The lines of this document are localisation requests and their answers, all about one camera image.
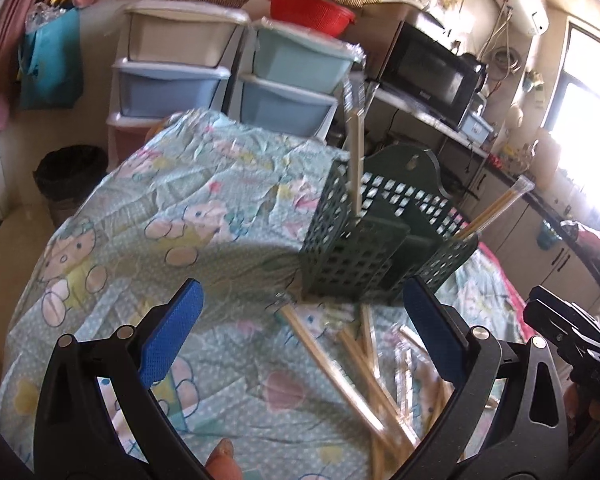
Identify chopsticks pair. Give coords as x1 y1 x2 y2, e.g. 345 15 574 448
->
359 304 385 480
338 328 419 454
279 304 400 457

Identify white drawer tower left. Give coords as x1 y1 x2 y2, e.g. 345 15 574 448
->
107 0 251 169

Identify teal hanging bag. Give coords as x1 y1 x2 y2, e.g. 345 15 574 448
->
18 3 84 110

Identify red plastic colander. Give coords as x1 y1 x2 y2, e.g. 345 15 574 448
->
267 0 356 38

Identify left hand painted nails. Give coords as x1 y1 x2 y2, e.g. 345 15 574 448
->
205 438 243 480

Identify blue drawer tower right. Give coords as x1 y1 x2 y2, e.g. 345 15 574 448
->
229 16 366 141

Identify white kitchen cabinet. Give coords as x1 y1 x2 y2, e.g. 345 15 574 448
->
481 192 600 313

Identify dark green utensil basket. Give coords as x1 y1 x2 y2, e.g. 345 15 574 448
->
300 143 478 304

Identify black microwave oven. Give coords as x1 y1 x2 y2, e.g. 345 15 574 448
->
379 22 487 129

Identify black trash bin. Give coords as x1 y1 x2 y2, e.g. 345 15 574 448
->
32 144 108 228

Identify cartoon print tablecloth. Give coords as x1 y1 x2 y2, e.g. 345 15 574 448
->
0 107 536 480

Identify blue plastic box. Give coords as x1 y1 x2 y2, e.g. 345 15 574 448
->
460 112 493 145

